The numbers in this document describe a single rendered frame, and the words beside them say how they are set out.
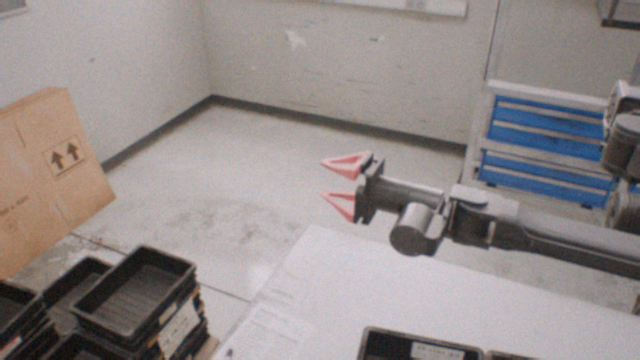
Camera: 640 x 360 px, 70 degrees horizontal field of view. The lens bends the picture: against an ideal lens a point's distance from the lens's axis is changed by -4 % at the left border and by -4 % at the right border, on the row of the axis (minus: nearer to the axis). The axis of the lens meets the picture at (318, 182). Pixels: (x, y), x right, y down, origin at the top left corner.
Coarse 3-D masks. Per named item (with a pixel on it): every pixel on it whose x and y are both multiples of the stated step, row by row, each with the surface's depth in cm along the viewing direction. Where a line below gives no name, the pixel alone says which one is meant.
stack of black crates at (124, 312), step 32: (128, 256) 189; (160, 256) 192; (96, 288) 176; (128, 288) 188; (160, 288) 188; (192, 288) 188; (96, 320) 161; (128, 320) 174; (160, 320) 171; (128, 352) 163; (160, 352) 176; (192, 352) 199
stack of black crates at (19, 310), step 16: (0, 288) 178; (16, 288) 173; (0, 304) 178; (16, 304) 178; (32, 304) 166; (0, 320) 172; (16, 320) 160; (32, 320) 168; (48, 320) 176; (0, 336) 154; (16, 336) 162; (32, 336) 168; (48, 336) 175; (0, 352) 156; (16, 352) 162; (32, 352) 169; (48, 352) 175
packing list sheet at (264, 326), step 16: (256, 320) 148; (272, 320) 149; (288, 320) 149; (240, 336) 143; (256, 336) 143; (272, 336) 143; (288, 336) 143; (304, 336) 143; (224, 352) 138; (240, 352) 138; (256, 352) 138; (272, 352) 138; (288, 352) 139
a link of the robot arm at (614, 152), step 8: (608, 128) 92; (600, 144) 94; (608, 144) 91; (616, 144) 88; (624, 144) 87; (608, 152) 91; (616, 152) 89; (624, 152) 88; (632, 152) 87; (608, 160) 91; (616, 160) 89; (624, 160) 88; (624, 168) 89
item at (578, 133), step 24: (504, 96) 252; (504, 120) 259; (528, 120) 253; (552, 120) 247; (576, 120) 242; (600, 120) 236; (528, 144) 260; (552, 144) 254; (576, 144) 249; (480, 168) 280; (504, 168) 273; (528, 168) 267; (552, 168) 260; (576, 168) 255; (552, 192) 269; (576, 192) 262; (600, 192) 255
